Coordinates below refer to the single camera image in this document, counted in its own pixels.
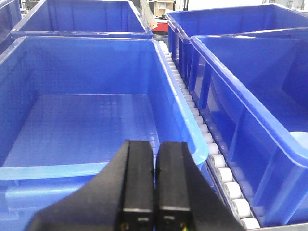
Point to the middle blue plastic bin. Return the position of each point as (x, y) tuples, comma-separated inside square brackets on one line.
[(253, 95)]

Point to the white roller conveyor strip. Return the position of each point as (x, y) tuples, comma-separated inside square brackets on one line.
[(225, 184)]

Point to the left blue plastic bin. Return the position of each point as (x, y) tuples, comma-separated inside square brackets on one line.
[(66, 106)]

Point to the light blue plate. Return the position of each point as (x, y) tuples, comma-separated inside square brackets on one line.
[(301, 137)]

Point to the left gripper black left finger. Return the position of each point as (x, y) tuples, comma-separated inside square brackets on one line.
[(119, 198)]

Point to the far left blue bin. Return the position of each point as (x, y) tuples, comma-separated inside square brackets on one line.
[(10, 15)]

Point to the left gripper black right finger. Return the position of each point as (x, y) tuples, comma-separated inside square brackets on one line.
[(185, 200)]

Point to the rear right blue bin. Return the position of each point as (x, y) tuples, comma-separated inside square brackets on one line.
[(182, 25)]

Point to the blue plastic bin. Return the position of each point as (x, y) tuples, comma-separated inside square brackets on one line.
[(253, 95), (66, 106)]

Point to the rear left blue bin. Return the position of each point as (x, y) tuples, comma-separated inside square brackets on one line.
[(83, 18)]

